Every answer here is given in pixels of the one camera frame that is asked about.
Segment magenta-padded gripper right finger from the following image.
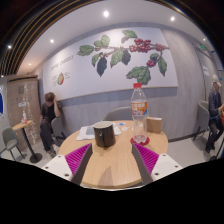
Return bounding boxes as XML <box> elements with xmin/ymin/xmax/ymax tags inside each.
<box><xmin>130</xmin><ymin>143</ymin><xmax>184</xmax><ymax>186</ymax></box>

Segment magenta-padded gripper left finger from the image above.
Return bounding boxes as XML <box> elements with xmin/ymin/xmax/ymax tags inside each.
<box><xmin>41</xmin><ymin>143</ymin><xmax>94</xmax><ymax>187</ymax></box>

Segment clear red-capped drink bottle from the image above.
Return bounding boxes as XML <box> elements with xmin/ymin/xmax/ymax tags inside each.
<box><xmin>130</xmin><ymin>82</ymin><xmax>149</xmax><ymax>144</ymax></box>

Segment flat round red coaster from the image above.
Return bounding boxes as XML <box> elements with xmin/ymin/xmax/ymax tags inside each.
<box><xmin>129</xmin><ymin>135</ymin><xmax>151</xmax><ymax>147</ymax></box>

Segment brown paper box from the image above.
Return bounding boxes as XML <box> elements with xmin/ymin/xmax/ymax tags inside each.
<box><xmin>146</xmin><ymin>116</ymin><xmax>164</xmax><ymax>134</ymax></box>

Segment white paper napkin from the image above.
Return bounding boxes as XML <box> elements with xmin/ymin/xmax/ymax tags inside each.
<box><xmin>75</xmin><ymin>122</ymin><xmax>123</xmax><ymax>142</ymax></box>

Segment person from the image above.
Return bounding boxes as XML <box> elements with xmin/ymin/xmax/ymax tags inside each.
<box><xmin>39</xmin><ymin>92</ymin><xmax>64</xmax><ymax>157</ymax></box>
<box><xmin>204</xmin><ymin>74</ymin><xmax>224</xmax><ymax>155</ymax></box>

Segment dark brown mug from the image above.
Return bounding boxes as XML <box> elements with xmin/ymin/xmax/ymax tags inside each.
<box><xmin>92</xmin><ymin>120</ymin><xmax>117</xmax><ymax>149</ymax></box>

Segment small round wooden table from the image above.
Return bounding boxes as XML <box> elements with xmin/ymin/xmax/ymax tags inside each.
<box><xmin>12</xmin><ymin>120</ymin><xmax>44</xmax><ymax>165</ymax></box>

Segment small red-labelled bottle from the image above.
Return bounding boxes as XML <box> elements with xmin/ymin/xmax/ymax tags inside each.
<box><xmin>21</xmin><ymin>110</ymin><xmax>29</xmax><ymax>125</ymax></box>

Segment white paper door notice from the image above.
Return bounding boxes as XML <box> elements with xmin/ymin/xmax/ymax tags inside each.
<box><xmin>201</xmin><ymin>65</ymin><xmax>211</xmax><ymax>77</ymax></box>

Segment recessed ceiling lights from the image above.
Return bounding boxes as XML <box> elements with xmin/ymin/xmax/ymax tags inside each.
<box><xmin>6</xmin><ymin>10</ymin><xmax>208</xmax><ymax>70</ymax></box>

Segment coffee plant wall mural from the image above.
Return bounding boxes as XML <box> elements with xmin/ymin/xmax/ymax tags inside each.
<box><xmin>42</xmin><ymin>26</ymin><xmax>180</xmax><ymax>101</ymax></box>

